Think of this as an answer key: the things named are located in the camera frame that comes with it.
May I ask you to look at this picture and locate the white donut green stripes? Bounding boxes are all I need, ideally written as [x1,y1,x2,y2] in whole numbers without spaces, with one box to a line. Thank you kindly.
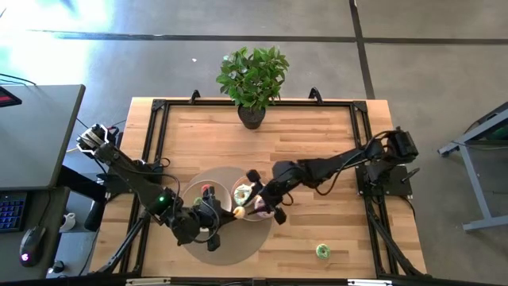
[233,184,253,207]

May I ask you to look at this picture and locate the white cup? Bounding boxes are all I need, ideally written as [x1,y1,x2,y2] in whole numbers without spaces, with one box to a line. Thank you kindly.
[60,212,77,232]

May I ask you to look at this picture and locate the dark desk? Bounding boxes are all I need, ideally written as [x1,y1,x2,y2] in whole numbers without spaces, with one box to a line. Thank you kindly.
[0,186,100,279]

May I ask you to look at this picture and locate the lilac frosted sprinkled donut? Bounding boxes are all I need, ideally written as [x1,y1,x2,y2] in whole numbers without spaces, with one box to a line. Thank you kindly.
[253,196,274,219]

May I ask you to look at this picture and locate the grey metal table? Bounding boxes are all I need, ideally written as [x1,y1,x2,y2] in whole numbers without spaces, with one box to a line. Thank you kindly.
[437,101,508,233]

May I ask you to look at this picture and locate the black metal table frame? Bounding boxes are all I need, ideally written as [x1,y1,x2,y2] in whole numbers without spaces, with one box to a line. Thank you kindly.
[90,87,432,279]

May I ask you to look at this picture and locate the white metal bracket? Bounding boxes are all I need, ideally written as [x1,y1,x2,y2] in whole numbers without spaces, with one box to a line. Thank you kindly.
[348,279,394,286]
[125,277,171,286]

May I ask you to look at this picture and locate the grey desk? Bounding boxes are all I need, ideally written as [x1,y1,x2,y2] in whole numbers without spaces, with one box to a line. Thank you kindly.
[0,83,87,191]

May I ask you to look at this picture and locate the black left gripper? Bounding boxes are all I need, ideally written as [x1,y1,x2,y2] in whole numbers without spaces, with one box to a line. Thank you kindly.
[196,188,241,253]

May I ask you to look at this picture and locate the black device red display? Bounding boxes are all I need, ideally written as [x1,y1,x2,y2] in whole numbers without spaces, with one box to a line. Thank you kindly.
[0,86,23,109]

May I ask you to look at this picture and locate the round grey woven placemat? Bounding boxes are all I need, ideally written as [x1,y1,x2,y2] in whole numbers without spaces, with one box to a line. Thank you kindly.
[180,165,275,266]

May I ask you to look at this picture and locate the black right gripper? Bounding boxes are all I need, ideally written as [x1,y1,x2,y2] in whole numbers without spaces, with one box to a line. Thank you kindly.
[244,169,291,226]

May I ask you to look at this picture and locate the black keyboard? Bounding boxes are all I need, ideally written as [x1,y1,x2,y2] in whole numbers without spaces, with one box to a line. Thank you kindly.
[0,191,29,234]

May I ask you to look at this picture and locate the green potted plant black pot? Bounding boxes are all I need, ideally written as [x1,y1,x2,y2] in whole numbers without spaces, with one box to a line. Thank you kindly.
[215,45,291,130]

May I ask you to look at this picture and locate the cream round plate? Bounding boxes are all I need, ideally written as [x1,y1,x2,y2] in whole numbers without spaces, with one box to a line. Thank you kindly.
[229,174,275,222]
[181,179,233,223]

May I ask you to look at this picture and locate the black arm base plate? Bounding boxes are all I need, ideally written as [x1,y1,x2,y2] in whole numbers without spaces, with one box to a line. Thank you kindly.
[355,163,414,199]

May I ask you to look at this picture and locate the black computer mouse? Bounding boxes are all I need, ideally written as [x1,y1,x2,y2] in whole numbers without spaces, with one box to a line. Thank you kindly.
[18,225,47,268]

